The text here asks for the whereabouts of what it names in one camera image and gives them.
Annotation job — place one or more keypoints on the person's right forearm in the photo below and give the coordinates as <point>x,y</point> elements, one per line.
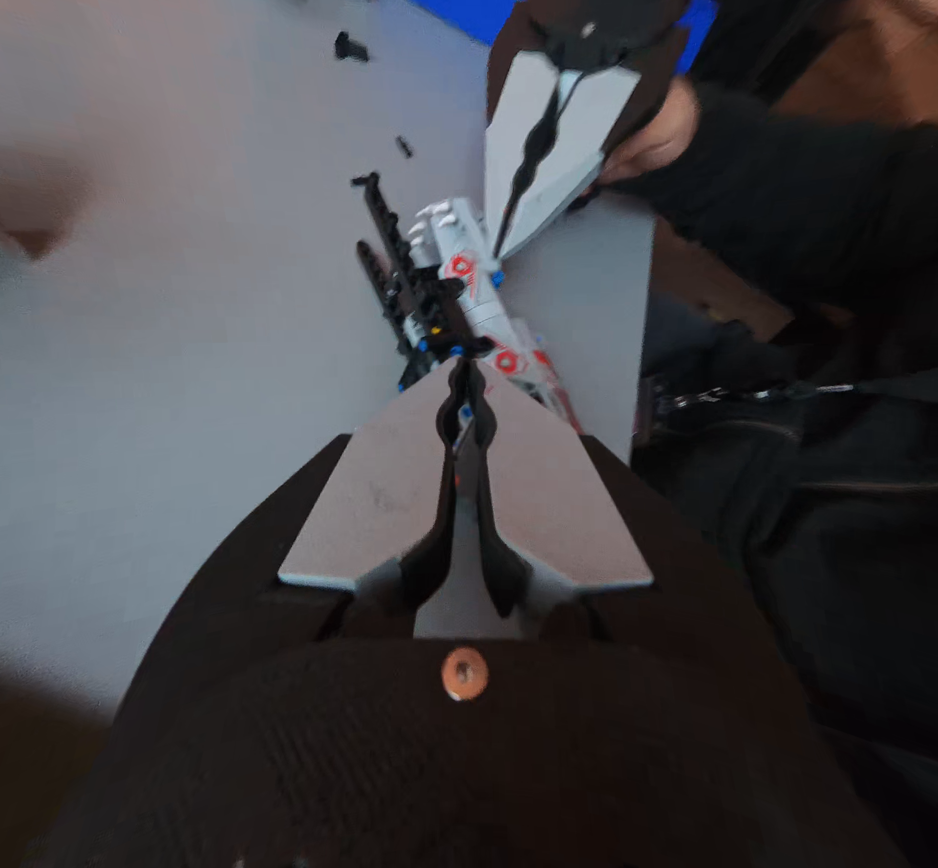
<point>769,172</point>

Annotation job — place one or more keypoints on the black lego angle connector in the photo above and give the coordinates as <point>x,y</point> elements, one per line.
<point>350,47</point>

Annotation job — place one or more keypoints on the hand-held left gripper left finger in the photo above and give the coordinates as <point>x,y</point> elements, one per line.
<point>366,509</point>

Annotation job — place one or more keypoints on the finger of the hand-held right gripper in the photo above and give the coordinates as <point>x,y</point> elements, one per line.
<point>586,128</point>
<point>513,113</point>

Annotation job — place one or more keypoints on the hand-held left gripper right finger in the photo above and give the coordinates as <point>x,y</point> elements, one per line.
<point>564,509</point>

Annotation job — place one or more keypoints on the person's right hand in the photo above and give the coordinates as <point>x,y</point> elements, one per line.
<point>663,139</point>

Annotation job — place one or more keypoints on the black lego pin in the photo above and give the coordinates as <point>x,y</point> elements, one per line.
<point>404,147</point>

